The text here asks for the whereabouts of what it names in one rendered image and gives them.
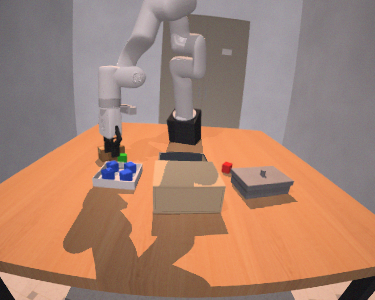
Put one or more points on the brown cardboard box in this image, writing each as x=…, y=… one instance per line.
x=107, y=156

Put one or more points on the blue block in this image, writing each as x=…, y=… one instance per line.
x=114, y=165
x=126, y=175
x=130, y=165
x=108, y=173

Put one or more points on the green block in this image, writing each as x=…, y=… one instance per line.
x=122, y=157

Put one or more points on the red block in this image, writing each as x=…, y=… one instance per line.
x=226, y=167

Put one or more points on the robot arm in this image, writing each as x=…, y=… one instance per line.
x=127, y=74

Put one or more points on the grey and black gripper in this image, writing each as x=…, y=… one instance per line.
x=110, y=124

